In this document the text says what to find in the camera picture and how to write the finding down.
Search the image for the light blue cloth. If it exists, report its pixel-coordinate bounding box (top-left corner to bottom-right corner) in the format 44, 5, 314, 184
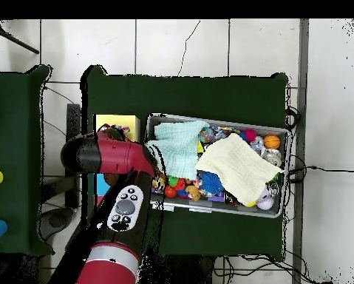
145, 120, 211, 180

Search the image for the colourful knotted cloth toy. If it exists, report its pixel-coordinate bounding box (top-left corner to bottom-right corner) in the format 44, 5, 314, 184
112, 124, 132, 135

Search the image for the wooden box with three holes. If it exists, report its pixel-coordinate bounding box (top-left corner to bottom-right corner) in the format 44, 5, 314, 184
92, 114, 141, 208

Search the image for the shallow silver mesh bin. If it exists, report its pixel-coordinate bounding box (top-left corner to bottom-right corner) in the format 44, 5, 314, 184
145, 112, 291, 219

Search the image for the colourful spiky caterpillar toy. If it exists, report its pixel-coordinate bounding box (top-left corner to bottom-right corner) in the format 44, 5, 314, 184
167, 175, 186, 192

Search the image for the yellow duck plush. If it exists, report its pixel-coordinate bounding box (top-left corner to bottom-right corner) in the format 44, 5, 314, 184
151, 174, 166, 192

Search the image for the globe print ball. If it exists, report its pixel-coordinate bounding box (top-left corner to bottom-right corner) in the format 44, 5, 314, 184
198, 126, 216, 144

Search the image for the brown teddy plush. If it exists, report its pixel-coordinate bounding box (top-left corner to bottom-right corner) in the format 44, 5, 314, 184
185, 185, 202, 202

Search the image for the large blue spiky ball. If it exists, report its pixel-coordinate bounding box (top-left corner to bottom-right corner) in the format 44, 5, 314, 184
200, 170, 224, 195

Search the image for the cream yellow cloth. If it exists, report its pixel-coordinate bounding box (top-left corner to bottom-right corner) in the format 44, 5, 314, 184
194, 132, 285, 207

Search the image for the pink spiky ball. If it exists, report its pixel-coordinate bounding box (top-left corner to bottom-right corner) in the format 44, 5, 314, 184
243, 129, 258, 143

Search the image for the orange ball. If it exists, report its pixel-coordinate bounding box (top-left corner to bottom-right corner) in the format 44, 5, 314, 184
263, 134, 282, 149

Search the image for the silver can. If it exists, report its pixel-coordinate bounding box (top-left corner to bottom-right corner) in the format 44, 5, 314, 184
264, 148, 283, 167

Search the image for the white ball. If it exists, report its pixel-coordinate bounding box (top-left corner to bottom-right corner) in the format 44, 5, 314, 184
256, 189, 275, 211

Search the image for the grey round floor base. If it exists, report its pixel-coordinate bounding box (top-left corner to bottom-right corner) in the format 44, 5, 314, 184
40, 206, 75, 241

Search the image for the dark green side table cloth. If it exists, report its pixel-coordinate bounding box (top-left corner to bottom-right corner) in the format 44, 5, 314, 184
0, 64, 55, 256

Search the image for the black tripod leg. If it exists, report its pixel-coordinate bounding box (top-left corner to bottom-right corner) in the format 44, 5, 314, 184
0, 24, 40, 55

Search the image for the black cable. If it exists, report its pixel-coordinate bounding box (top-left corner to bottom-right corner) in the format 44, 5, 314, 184
285, 165, 354, 183

